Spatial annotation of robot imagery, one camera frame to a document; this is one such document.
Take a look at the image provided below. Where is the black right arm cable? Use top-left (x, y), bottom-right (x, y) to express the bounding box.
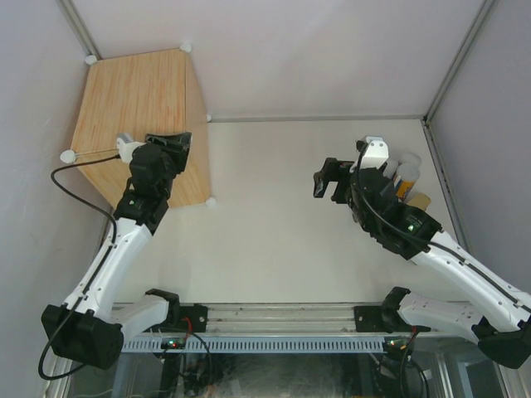
top-left (356, 143), bottom-right (531, 310)

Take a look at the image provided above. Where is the blue can with spoon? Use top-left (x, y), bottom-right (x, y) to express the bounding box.
top-left (382, 159), bottom-right (399, 180)

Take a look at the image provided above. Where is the gold rectangular tin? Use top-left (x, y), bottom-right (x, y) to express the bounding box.
top-left (407, 193), bottom-right (431, 211)

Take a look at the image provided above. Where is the grey slotted cable duct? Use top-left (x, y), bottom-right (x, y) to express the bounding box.
top-left (122, 335), bottom-right (385, 354)

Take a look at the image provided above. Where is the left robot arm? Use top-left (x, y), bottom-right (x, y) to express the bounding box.
top-left (41, 132), bottom-right (192, 370)

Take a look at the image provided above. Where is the wooden cabinet box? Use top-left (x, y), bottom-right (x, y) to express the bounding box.
top-left (71, 49), bottom-right (211, 208)

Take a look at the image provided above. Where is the aluminium mounting rail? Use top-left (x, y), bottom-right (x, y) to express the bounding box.
top-left (61, 302), bottom-right (507, 332)

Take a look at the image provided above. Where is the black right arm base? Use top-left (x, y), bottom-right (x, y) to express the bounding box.
top-left (353, 287), bottom-right (412, 333)

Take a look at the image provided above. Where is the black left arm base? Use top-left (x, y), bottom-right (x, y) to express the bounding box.
top-left (145, 289), bottom-right (208, 332)

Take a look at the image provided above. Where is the white red label can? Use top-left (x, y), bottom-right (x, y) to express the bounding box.
top-left (393, 163), bottom-right (421, 201)
top-left (399, 152), bottom-right (422, 168)

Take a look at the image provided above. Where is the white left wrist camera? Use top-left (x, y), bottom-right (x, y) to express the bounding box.
top-left (116, 133), bottom-right (144, 164)

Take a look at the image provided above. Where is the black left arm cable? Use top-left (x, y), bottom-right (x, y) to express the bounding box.
top-left (37, 155), bottom-right (125, 381)

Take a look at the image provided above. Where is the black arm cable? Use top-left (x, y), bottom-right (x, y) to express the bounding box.
top-left (37, 155), bottom-right (125, 381)
top-left (356, 143), bottom-right (531, 310)

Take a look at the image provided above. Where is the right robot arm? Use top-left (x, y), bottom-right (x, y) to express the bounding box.
top-left (313, 158), bottom-right (530, 369)

